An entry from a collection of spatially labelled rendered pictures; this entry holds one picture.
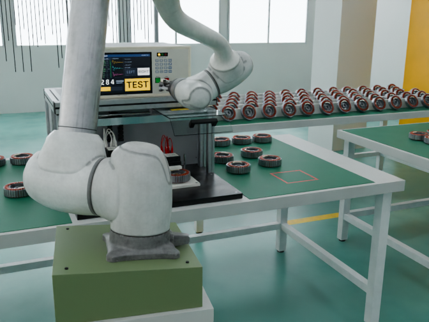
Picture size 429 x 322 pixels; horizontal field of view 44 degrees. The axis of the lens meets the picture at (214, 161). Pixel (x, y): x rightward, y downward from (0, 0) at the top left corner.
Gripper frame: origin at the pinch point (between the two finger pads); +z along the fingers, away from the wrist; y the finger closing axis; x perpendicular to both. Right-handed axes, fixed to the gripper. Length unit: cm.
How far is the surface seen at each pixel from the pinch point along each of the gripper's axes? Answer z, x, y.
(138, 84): 9.4, -1.3, -8.3
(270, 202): -29, -45, 34
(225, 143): 54, -41, 50
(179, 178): -8.9, -37.6, 2.9
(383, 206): -25, -56, 94
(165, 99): 6.7, -7.8, 2.2
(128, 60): 9.4, 8.6, -12.2
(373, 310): -25, -109, 94
